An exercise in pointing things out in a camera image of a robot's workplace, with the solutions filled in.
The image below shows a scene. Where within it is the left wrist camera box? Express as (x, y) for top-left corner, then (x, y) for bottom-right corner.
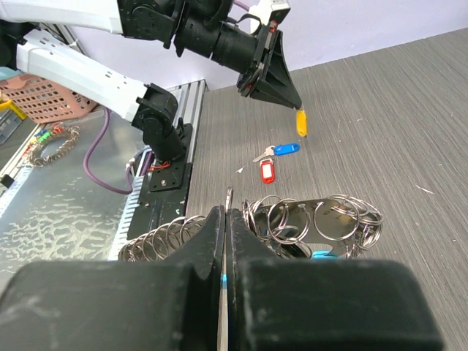
(248, 0), (290, 34)

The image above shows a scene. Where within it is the blue handled key ring organizer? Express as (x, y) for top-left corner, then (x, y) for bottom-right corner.
(117, 194), (384, 262)

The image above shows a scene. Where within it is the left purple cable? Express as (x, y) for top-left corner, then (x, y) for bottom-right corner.
(83, 107), (135, 195)

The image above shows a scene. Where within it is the red plastic basket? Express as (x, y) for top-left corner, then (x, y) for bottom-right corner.
(1, 74), (97, 124)

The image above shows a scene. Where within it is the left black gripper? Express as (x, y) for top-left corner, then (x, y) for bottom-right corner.
(235, 21), (302, 109)

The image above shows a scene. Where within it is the red key tag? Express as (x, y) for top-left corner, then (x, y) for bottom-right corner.
(260, 158), (276, 184)

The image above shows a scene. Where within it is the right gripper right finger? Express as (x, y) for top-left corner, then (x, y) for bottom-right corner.
(225, 209), (444, 350)

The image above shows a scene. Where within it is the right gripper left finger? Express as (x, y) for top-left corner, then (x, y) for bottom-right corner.
(1, 205), (225, 350)

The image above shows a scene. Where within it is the spare key ring bundle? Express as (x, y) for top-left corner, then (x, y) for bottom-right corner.
(23, 124), (80, 168)

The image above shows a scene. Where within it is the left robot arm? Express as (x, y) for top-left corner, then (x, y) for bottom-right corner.
(1, 1), (302, 162)

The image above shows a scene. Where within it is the key with blue tag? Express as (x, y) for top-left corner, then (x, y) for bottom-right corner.
(253, 143), (301, 162)

